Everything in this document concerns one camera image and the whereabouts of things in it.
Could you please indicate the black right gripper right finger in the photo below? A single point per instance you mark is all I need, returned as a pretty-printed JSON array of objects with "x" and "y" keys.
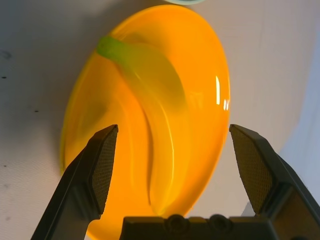
[{"x": 275, "y": 180}]

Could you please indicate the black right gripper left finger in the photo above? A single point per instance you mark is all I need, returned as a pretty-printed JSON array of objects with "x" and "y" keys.
[{"x": 75, "y": 180}]

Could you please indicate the yellow banana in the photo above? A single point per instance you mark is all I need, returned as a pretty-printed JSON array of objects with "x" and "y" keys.
[{"x": 160, "y": 125}]

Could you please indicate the mint green plate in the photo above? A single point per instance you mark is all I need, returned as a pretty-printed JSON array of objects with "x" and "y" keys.
[{"x": 185, "y": 1}]

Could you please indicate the yellow plate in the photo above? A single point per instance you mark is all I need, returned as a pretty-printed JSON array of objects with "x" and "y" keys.
[{"x": 200, "y": 57}]

